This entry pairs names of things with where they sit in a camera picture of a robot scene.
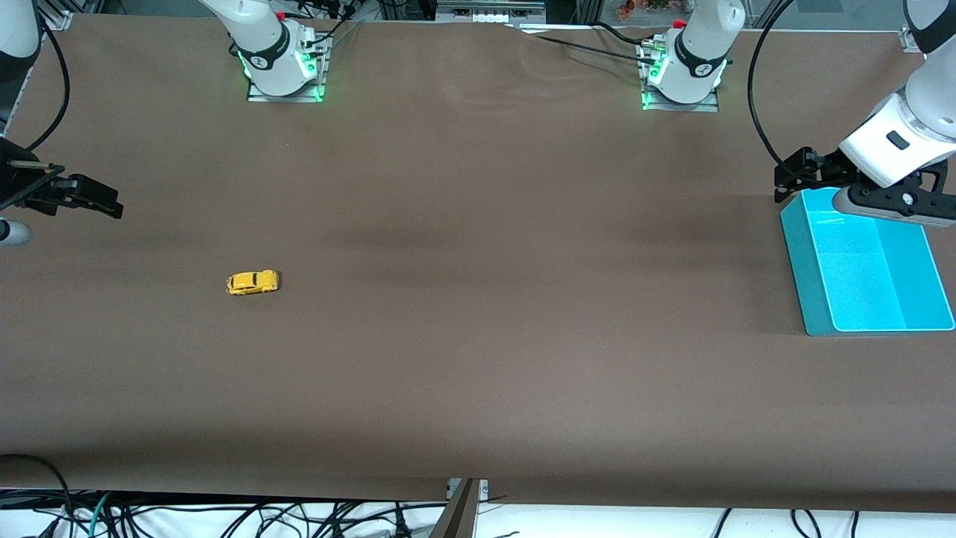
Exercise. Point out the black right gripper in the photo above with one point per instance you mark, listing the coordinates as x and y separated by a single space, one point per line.
22 184

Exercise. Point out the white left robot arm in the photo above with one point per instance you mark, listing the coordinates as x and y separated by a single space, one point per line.
698 45

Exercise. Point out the orange background objects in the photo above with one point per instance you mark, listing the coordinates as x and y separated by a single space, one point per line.
646 6

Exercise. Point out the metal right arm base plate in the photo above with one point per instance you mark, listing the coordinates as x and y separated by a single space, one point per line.
258 96

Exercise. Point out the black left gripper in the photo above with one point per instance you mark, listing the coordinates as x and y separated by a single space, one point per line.
823 169

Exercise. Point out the metal table edge bracket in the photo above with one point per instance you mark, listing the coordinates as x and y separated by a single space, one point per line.
484 489

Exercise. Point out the dark metal bar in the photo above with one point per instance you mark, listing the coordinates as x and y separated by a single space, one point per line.
455 519

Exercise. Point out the silver corner bracket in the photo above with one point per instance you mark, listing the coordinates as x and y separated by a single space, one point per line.
911 39
56 16

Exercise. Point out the brown table cover sheet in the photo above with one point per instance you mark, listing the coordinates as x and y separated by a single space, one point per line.
478 336

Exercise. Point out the teal plastic bin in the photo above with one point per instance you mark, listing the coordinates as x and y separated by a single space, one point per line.
866 284

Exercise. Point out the silver aluminium frame extrusion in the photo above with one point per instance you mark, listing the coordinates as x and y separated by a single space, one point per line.
769 11

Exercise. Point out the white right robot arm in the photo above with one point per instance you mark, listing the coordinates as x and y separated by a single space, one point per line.
261 37

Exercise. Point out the grey power strip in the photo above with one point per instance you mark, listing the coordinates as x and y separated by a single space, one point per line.
489 11

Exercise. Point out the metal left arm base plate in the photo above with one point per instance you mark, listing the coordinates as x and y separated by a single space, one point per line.
657 106

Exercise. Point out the yellow beetle toy car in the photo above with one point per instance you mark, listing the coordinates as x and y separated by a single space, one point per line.
252 282

